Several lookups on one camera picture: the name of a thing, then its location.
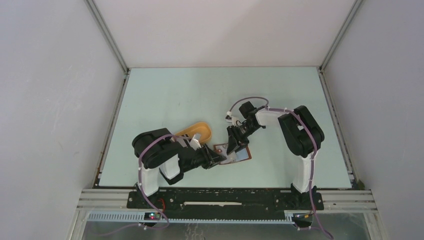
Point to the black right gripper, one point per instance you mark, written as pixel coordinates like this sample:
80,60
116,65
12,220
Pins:
234,140

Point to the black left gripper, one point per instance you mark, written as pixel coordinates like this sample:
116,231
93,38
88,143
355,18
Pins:
211,158

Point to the brown leather card holder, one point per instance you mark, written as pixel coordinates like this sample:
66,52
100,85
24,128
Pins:
234,157

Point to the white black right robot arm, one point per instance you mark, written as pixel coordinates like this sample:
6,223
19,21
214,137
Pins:
301,132

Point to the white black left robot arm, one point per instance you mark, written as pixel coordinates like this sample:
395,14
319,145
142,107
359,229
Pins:
161,153

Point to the orange plastic tray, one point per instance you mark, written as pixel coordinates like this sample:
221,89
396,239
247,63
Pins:
201,128

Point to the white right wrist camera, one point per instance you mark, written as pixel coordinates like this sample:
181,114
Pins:
233,120

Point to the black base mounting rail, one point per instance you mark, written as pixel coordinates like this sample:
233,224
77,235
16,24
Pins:
233,204

